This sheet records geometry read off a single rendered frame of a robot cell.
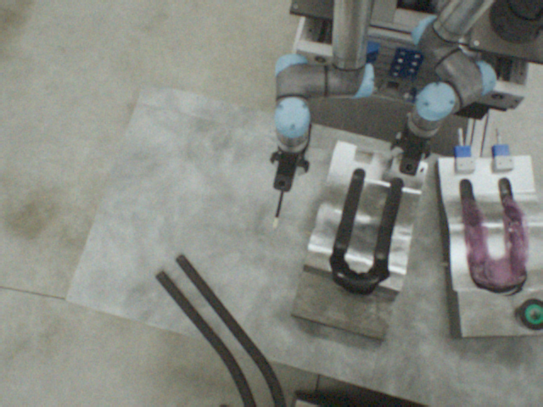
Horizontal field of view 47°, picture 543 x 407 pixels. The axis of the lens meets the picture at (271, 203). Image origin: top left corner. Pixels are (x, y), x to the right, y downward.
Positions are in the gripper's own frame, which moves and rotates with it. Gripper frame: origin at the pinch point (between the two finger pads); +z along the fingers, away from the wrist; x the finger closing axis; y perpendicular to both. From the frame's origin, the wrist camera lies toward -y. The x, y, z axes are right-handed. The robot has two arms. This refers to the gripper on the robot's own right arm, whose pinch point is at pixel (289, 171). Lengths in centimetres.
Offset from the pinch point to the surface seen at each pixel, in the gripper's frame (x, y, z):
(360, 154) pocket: -17.3, 13.0, 8.8
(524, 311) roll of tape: -67, -20, 1
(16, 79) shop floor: 140, 39, 95
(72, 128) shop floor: 106, 24, 95
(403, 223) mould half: -33.3, -4.0, 6.8
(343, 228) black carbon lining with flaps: -17.8, -10.0, 5.6
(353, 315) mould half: -26.3, -31.6, 9.0
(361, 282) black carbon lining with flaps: -26.3, -22.6, 7.9
